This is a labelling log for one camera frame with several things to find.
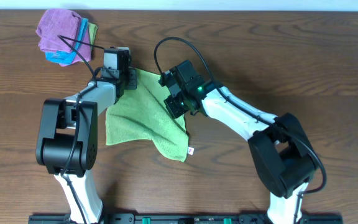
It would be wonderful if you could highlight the blue folded cloth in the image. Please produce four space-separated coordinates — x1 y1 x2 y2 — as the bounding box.
44 18 89 64

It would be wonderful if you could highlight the light green microfiber cloth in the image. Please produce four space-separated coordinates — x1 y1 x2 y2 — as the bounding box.
105 69 189 162

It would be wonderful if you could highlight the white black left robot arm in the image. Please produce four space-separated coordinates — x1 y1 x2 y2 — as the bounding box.
29 47 137 223

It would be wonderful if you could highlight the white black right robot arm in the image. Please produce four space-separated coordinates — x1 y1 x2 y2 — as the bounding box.
158 60 321 223

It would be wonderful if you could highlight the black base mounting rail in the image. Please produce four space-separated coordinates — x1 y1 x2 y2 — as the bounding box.
28 212 344 224

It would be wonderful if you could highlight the lower purple folded cloth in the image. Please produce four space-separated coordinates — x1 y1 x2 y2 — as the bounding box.
59 28 94 67

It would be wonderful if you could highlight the bottom green folded cloth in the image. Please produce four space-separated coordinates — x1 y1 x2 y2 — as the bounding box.
79 22 98 62

